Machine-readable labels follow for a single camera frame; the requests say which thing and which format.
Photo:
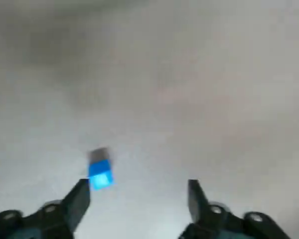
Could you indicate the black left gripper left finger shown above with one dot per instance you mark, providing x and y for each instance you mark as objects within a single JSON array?
[{"x": 52, "y": 219}]

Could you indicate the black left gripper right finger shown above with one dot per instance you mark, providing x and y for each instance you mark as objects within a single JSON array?
[{"x": 214, "y": 221}]

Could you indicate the small blue magnetic cube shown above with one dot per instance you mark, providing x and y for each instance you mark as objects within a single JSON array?
[{"x": 101, "y": 174}]

